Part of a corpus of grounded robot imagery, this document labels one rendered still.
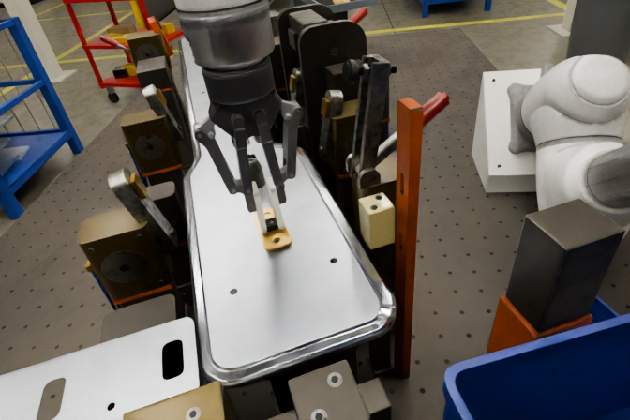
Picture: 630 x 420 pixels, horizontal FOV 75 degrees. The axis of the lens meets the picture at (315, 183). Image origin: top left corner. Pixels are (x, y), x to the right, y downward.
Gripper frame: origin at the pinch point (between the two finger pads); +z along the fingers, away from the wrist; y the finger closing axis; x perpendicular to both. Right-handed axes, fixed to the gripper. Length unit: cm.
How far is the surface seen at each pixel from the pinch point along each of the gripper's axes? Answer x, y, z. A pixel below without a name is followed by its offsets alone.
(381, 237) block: 9.7, -12.3, 2.3
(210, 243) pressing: -1.1, 8.8, 4.5
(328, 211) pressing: -0.6, -8.7, 4.5
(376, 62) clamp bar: 1.2, -15.9, -17.0
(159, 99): -39.3, 13.1, -3.1
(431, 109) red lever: 0.9, -23.9, -8.9
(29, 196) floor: -213, 127, 105
